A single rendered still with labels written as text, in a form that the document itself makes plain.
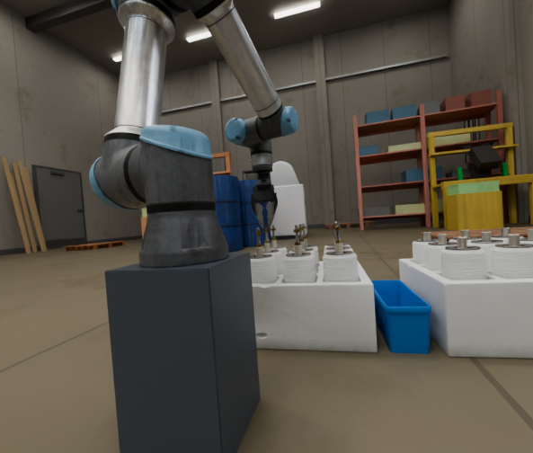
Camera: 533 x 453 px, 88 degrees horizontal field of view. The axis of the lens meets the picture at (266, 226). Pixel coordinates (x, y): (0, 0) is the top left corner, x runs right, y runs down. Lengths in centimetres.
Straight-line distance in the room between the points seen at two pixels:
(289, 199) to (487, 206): 292
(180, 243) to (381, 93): 937
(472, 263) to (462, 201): 418
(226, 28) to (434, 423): 86
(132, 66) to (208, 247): 41
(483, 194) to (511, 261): 425
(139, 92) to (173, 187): 26
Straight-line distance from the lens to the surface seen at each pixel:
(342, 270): 79
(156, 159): 48
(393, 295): 109
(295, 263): 79
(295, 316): 80
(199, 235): 45
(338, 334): 81
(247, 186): 395
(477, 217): 509
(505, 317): 87
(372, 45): 1026
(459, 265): 85
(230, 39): 75
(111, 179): 58
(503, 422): 68
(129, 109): 64
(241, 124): 88
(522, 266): 90
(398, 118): 662
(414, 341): 84
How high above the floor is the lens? 36
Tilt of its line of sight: 1 degrees down
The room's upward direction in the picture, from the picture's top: 4 degrees counter-clockwise
